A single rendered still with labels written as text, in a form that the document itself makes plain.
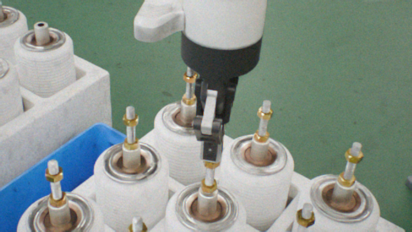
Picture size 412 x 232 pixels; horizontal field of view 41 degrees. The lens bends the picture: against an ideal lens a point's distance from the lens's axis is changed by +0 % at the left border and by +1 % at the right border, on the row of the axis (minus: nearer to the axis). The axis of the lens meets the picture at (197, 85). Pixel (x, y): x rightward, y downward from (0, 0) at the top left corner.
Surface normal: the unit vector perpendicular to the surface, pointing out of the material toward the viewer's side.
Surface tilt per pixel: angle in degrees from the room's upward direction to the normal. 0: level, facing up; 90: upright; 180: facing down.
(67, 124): 90
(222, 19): 88
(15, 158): 90
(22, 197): 88
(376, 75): 0
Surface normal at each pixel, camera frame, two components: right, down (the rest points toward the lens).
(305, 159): 0.05, -0.80
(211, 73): -0.26, 0.55
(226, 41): 0.07, 0.59
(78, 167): 0.80, 0.36
